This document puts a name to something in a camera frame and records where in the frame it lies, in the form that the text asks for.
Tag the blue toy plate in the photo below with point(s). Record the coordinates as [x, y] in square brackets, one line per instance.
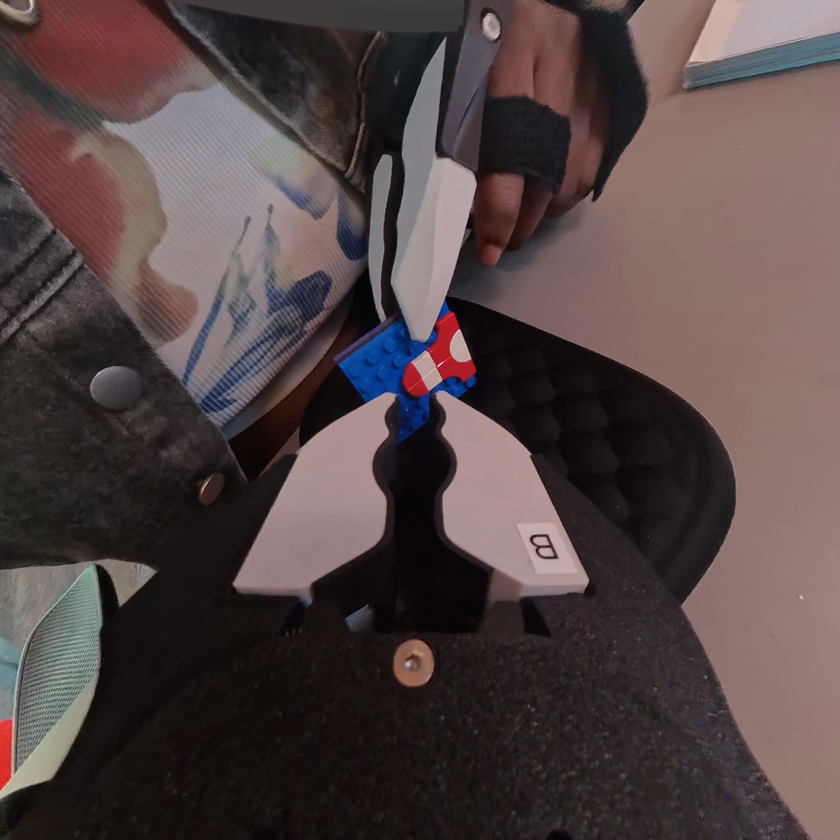
[374, 361]

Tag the instruction booklet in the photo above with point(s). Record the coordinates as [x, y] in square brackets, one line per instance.
[754, 39]

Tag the person's left hand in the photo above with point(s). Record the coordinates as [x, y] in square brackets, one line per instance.
[538, 59]

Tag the black foam-lined case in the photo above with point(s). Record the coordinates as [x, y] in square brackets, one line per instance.
[590, 426]

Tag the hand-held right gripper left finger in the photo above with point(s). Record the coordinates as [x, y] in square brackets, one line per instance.
[315, 518]

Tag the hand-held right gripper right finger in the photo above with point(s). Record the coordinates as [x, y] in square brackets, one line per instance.
[499, 505]

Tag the red white toy tiles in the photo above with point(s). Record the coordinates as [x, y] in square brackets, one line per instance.
[446, 336]

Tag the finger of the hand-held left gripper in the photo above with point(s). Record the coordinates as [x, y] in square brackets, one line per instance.
[380, 229]
[433, 229]

